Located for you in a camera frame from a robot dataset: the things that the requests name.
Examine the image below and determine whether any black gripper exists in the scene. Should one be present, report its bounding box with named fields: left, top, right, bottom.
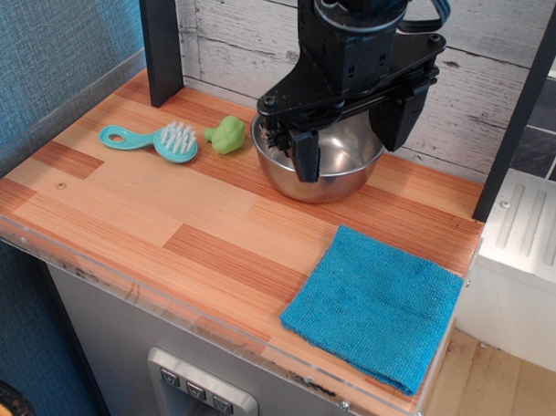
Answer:
left=257, top=0, right=449, bottom=182

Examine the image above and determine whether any stainless steel bowl pan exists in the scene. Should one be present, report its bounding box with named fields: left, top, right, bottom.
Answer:
left=251, top=112, right=384, bottom=203

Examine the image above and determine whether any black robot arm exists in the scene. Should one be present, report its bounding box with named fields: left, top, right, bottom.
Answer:
left=257, top=0, right=451, bottom=182

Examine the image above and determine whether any blue folded cloth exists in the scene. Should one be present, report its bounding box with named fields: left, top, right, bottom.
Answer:
left=280, top=225, right=464, bottom=395

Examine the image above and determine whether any green toy broccoli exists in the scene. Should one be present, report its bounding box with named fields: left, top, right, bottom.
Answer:
left=204, top=115, right=246, bottom=155

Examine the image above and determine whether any teal scrub brush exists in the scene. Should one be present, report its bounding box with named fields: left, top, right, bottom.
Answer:
left=99, top=121, right=199, bottom=163

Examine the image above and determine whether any white toy sink drainboard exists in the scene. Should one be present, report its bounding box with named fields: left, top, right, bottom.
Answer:
left=456, top=170, right=556, bottom=372

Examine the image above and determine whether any clear acrylic edge guard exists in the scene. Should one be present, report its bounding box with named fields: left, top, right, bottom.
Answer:
left=0, top=214, right=423, bottom=416

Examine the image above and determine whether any silver dispenser button panel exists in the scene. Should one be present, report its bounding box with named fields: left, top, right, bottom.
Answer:
left=147, top=347, right=259, bottom=416

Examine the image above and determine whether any grey toy fridge cabinet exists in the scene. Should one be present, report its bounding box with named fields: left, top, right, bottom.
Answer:
left=49, top=266, right=415, bottom=416

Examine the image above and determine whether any dark left shelf post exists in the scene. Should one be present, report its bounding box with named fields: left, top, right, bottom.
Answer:
left=139, top=0, right=184, bottom=107

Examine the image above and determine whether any dark shelf post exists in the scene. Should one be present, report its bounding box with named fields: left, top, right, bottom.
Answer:
left=139, top=0, right=184, bottom=107
left=472, top=2, right=556, bottom=223

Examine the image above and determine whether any dark right shelf post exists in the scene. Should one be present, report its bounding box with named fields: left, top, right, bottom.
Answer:
left=472, top=2, right=556, bottom=223

